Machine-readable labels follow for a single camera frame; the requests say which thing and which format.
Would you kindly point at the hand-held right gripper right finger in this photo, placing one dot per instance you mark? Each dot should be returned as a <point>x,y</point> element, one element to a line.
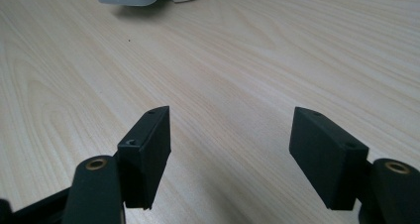
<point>325,158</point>

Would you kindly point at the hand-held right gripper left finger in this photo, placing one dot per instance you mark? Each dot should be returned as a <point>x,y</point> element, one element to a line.
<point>145,158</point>

